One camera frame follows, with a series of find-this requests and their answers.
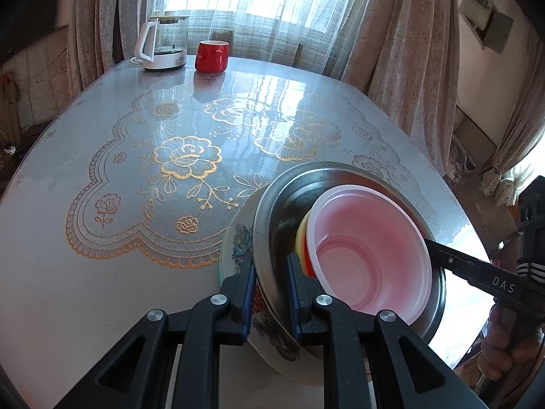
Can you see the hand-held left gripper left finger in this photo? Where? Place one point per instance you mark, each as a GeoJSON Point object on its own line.
{"type": "Point", "coordinates": [248, 306]}

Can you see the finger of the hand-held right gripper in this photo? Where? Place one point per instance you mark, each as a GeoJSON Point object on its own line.
{"type": "Point", "coordinates": [468, 269]}

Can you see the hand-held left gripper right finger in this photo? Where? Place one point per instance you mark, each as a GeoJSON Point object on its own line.
{"type": "Point", "coordinates": [293, 298]}

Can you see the yellow bowl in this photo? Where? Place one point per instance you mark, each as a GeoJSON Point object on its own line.
{"type": "Point", "coordinates": [301, 243]}

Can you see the white dragon print plate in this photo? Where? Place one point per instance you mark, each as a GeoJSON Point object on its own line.
{"type": "Point", "coordinates": [238, 238]}

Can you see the red bowl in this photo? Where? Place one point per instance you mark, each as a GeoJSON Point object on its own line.
{"type": "Point", "coordinates": [366, 255]}

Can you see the stainless steel basin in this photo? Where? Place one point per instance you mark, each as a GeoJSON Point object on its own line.
{"type": "Point", "coordinates": [289, 204]}

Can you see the person's right hand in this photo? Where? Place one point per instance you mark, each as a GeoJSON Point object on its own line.
{"type": "Point", "coordinates": [494, 349]}

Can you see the tied beige curtain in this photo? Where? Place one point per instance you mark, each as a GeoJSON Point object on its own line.
{"type": "Point", "coordinates": [511, 145]}

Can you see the lace floral tablecloth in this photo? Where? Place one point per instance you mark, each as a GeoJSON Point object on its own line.
{"type": "Point", "coordinates": [127, 204]}

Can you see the beige patterned curtain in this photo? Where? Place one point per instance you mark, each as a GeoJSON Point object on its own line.
{"type": "Point", "coordinates": [404, 59]}
{"type": "Point", "coordinates": [106, 21]}

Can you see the red mug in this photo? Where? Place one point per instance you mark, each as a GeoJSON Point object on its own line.
{"type": "Point", "coordinates": [211, 56]}

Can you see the white glass electric kettle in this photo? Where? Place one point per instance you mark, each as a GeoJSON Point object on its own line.
{"type": "Point", "coordinates": [164, 44]}

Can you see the sheer white curtain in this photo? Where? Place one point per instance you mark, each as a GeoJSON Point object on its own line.
{"type": "Point", "coordinates": [264, 8]}

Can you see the grey wall electrical box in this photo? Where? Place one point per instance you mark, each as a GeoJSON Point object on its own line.
{"type": "Point", "coordinates": [485, 12]}

